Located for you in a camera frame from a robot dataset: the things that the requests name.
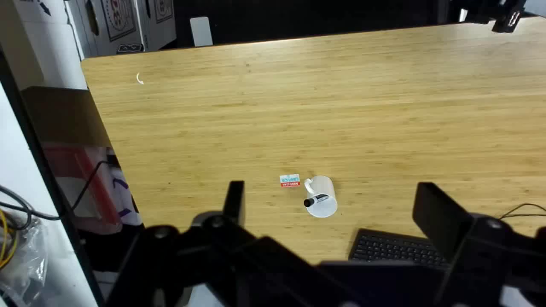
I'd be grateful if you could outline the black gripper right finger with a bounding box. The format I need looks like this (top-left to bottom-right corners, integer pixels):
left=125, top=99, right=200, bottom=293
left=412, top=180, right=546, bottom=307

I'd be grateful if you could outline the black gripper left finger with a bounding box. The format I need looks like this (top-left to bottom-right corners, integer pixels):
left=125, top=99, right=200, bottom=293
left=108, top=179, right=356, bottom=307

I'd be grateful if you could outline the black computer keyboard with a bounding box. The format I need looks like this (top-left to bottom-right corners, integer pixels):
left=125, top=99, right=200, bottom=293
left=349, top=227, right=451, bottom=271

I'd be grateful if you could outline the small red white blue packet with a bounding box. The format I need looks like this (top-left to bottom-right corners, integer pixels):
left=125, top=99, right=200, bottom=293
left=279, top=172, right=303, bottom=191

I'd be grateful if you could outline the red plastic box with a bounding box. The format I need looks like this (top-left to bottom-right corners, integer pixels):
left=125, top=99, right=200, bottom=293
left=42, top=143, right=125, bottom=223

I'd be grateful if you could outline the crumpled clear plastic bag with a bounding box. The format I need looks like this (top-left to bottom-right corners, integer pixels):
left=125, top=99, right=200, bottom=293
left=0, top=218, right=52, bottom=303

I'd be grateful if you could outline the white paper card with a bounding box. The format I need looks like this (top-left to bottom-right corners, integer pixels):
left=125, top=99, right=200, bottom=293
left=188, top=15, right=216, bottom=47

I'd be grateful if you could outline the white printed cardboard box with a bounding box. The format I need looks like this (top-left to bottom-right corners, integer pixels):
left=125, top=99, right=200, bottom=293
left=139, top=0, right=178, bottom=51
left=67, top=0, right=146, bottom=58

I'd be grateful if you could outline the thin black keyboard cable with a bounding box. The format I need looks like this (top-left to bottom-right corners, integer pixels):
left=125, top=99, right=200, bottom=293
left=501, top=201, right=546, bottom=221

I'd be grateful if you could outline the white cup with handle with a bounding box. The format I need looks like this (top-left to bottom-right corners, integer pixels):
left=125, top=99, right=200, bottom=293
left=304, top=174, right=340, bottom=220

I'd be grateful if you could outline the black power cable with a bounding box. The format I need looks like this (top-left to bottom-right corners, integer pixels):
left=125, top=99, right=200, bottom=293
left=0, top=160, right=112, bottom=223

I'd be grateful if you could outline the yellow cable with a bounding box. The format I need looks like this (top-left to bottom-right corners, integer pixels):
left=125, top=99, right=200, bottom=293
left=0, top=208, right=19, bottom=273

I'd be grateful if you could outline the black clamp camera stand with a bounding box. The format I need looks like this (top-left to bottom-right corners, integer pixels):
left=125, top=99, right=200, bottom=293
left=492, top=0, right=528, bottom=34

